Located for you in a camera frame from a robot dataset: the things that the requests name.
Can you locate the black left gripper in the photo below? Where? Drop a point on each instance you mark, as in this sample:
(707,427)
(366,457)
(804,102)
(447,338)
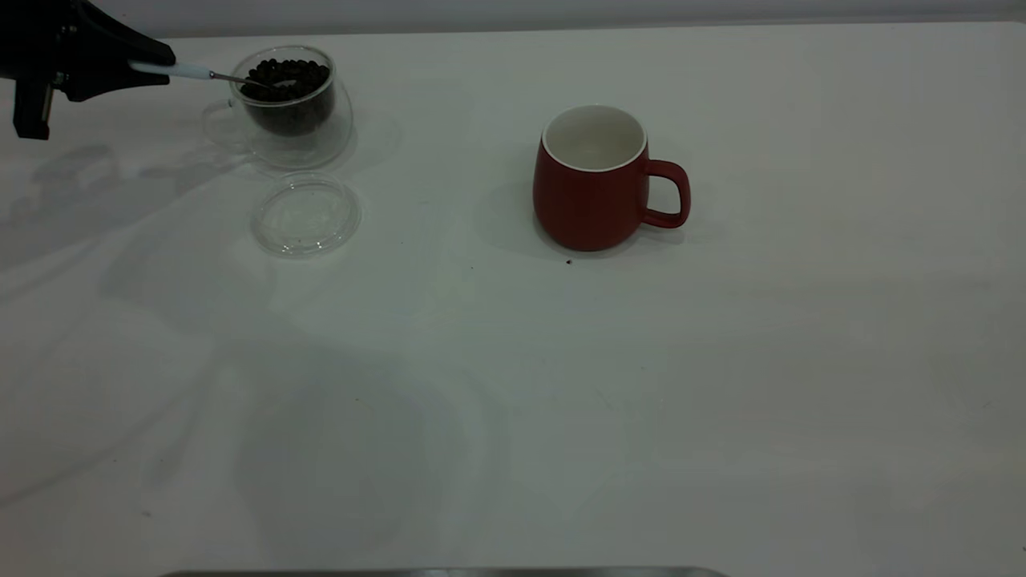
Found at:
(36,40)

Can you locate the clear glass saucer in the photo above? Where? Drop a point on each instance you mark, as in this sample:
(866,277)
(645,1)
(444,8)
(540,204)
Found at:
(304,224)

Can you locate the red ceramic mug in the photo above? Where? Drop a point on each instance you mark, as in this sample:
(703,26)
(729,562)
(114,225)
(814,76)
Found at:
(585,208)

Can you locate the dark coffee beans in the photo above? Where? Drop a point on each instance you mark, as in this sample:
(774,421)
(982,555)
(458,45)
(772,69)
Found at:
(296,112)

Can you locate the clear double-wall glass cup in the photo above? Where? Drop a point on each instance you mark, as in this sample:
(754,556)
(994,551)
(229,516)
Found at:
(321,148)

